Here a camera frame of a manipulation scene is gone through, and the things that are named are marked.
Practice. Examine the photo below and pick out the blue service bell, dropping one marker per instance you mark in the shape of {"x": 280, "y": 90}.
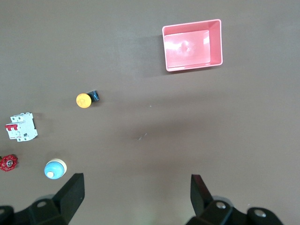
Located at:
{"x": 54, "y": 170}

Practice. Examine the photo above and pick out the brass valve red handwheel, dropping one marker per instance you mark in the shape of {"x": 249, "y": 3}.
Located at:
{"x": 8, "y": 162}

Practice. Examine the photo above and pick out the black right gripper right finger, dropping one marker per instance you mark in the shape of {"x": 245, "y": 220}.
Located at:
{"x": 199, "y": 199}

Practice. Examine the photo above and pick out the white circuit breaker red switch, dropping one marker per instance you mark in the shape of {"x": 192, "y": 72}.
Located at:
{"x": 22, "y": 129}

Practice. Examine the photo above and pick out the pink plastic box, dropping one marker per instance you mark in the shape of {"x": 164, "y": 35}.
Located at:
{"x": 187, "y": 47}

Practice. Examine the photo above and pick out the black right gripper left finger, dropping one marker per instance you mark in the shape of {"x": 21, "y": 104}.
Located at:
{"x": 70, "y": 199}

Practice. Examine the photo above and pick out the yellow push button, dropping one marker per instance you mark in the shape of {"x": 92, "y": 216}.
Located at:
{"x": 83, "y": 100}

